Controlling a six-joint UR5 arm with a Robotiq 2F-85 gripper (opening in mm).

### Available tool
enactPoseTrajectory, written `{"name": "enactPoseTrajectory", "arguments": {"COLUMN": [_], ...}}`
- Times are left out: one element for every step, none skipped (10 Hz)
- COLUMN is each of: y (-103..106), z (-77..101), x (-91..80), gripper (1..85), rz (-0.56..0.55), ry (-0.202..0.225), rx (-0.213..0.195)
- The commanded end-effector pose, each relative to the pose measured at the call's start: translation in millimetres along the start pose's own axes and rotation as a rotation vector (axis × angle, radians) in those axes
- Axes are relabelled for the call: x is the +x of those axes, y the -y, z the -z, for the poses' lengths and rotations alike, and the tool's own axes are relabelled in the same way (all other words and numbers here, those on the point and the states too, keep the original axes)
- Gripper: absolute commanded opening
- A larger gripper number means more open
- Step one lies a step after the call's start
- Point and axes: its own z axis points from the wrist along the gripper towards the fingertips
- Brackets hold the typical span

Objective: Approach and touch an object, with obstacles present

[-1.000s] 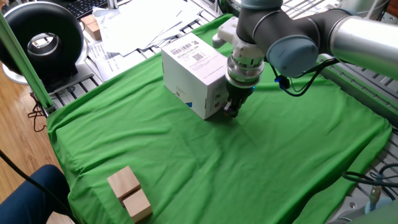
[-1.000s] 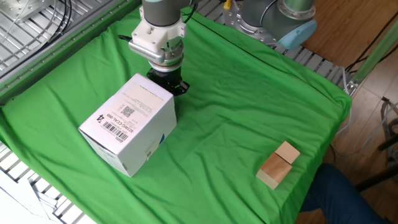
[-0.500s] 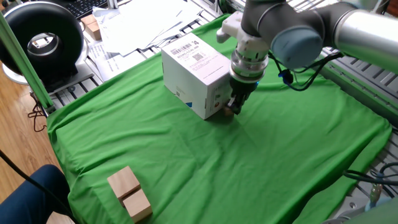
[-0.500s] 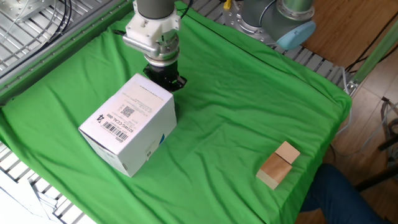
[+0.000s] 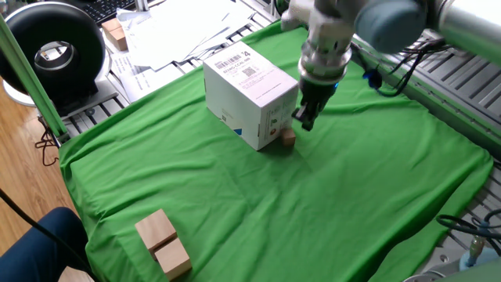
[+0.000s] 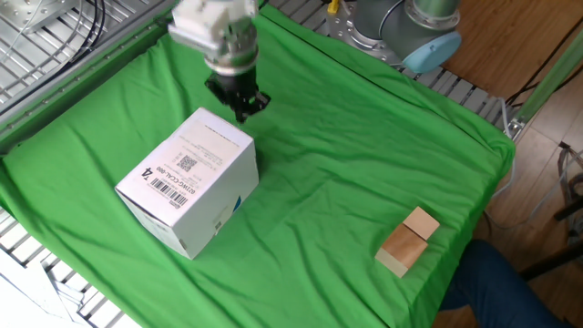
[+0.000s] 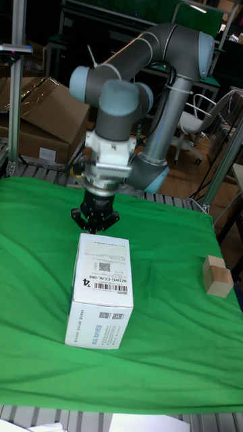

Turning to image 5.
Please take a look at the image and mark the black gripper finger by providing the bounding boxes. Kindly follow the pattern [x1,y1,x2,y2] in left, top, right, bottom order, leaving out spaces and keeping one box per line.
[291,101,313,122]
[301,101,329,132]

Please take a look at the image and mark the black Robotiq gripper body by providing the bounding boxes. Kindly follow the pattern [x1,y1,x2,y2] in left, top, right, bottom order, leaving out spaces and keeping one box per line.
[299,76,338,106]

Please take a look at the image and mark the small wooden cube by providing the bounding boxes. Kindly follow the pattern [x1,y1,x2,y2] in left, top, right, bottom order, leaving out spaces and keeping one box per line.
[280,128,297,148]

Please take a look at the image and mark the white cardboard box with barcode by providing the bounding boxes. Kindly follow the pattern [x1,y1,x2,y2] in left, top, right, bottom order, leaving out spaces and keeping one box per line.
[202,41,301,152]

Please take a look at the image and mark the green cloth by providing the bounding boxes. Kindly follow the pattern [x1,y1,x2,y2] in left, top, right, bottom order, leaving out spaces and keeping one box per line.
[58,17,495,282]

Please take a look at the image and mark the white paper pile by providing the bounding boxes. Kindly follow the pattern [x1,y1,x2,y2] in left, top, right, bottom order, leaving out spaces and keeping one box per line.
[116,0,255,72]

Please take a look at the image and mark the printed white paper sheet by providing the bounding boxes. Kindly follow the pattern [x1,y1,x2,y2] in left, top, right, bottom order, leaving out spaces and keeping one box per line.
[111,52,185,103]

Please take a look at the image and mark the tan wooden block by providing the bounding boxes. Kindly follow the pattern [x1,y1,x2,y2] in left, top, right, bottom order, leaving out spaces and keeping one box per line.
[135,208,178,255]

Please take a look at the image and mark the pale wooden block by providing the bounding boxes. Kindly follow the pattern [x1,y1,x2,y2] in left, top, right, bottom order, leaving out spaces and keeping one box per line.
[154,237,193,282]

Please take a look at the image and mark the small wooden block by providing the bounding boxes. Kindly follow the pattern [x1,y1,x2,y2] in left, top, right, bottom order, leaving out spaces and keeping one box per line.
[108,27,129,52]
[101,17,123,34]

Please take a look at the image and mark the white round stand base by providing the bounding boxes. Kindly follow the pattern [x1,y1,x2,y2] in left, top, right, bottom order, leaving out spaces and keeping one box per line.
[2,76,121,118]

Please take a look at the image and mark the black keyboard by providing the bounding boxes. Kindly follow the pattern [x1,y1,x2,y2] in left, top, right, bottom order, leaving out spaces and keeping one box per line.
[74,0,138,25]

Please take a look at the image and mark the person's leg in blue jeans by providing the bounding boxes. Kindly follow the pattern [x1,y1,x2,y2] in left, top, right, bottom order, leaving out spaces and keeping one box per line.
[0,207,90,282]

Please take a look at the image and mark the black cable bundle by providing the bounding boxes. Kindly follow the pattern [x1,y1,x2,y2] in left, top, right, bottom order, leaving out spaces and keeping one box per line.
[436,209,501,255]

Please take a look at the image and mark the thin black floor wires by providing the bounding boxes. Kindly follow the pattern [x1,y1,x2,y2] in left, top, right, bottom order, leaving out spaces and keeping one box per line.
[34,117,60,168]

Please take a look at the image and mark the green aluminium post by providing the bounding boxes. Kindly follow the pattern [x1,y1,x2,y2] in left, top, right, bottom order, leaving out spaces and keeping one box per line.
[0,15,70,138]

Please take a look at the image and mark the thick black cable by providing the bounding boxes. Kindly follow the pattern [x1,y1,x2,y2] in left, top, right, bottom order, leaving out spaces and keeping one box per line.
[0,187,97,282]

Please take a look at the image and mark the black ring-shaped device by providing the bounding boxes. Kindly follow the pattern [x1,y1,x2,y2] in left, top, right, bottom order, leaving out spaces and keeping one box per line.
[0,2,106,107]

